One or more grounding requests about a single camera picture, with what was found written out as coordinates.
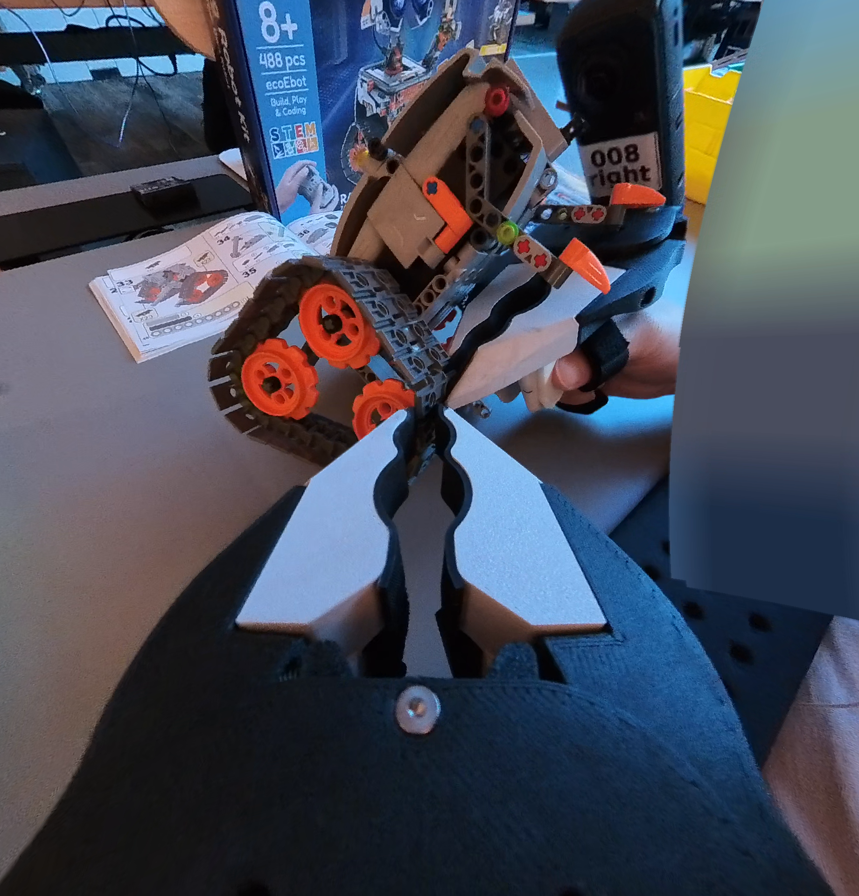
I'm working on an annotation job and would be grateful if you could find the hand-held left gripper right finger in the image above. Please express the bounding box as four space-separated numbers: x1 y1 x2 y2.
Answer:
436 406 608 679

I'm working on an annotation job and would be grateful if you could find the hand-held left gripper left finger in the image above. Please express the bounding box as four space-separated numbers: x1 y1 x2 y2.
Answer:
235 408 412 679

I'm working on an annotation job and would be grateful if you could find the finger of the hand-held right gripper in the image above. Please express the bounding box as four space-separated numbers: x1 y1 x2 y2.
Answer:
445 268 628 410

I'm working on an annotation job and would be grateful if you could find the grey orange tracked toy robot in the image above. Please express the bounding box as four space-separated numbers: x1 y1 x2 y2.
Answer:
207 48 670 487

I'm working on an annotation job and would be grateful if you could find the grey desk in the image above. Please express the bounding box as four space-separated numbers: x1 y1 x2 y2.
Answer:
0 210 675 883

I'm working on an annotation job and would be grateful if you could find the person's right hand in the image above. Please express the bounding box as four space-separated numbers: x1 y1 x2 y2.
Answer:
550 323 678 401

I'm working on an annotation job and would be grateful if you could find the yellow storage bin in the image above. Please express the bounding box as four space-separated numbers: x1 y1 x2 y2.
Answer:
683 62 741 205

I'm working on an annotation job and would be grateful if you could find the black perforated chair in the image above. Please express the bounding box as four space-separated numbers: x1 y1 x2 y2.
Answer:
608 483 832 701

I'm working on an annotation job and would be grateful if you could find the open instruction booklet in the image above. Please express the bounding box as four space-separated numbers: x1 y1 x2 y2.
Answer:
88 210 341 365

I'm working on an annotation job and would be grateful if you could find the blue robot kit box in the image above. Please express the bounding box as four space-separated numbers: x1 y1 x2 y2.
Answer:
204 0 521 226

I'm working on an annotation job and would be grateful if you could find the small black box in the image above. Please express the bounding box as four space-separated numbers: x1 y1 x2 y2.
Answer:
130 178 198 210

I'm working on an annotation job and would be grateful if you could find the black flat device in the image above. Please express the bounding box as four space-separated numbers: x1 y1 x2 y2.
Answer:
0 171 257 268

